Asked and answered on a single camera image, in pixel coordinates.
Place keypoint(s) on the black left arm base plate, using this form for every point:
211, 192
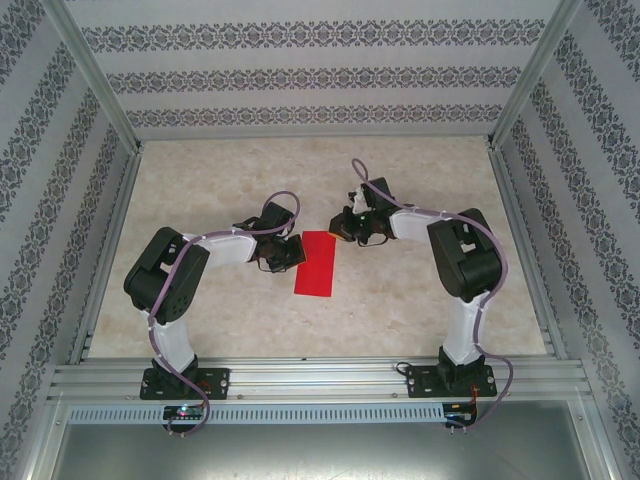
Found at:
220, 382

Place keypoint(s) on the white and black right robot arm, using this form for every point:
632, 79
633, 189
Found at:
410, 225

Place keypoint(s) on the aluminium mounting rail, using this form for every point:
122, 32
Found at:
320, 375

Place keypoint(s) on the aluminium frame side beam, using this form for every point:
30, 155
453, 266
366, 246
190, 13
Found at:
602, 450
42, 450

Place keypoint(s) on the aluminium table side rail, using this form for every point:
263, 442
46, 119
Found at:
110, 250
526, 250

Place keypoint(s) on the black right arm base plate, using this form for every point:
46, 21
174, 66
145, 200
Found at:
422, 382

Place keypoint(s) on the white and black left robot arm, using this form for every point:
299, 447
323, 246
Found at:
225, 250

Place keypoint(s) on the aluminium frame post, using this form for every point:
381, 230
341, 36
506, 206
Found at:
533, 75
98, 75

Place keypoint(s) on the red paper sheet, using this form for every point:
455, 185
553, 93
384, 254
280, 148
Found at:
315, 265

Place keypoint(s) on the grey metal sheet panel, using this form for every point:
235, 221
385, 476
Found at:
320, 450

